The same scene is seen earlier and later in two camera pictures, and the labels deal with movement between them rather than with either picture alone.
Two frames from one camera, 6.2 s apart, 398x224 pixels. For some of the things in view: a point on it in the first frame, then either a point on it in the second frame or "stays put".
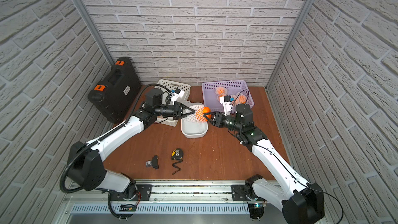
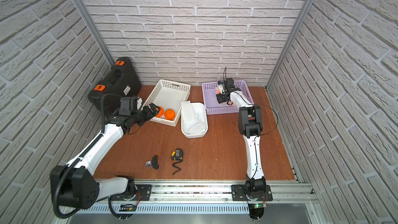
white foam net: [196, 117] → [198, 128]
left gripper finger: [184, 107] → [155, 109]
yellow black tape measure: [177, 154] stays put
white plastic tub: [194, 130] stays put
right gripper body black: [220, 115] → [224, 97]
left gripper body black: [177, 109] → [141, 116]
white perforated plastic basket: [167, 87] stays put
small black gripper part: [153, 163] stays put
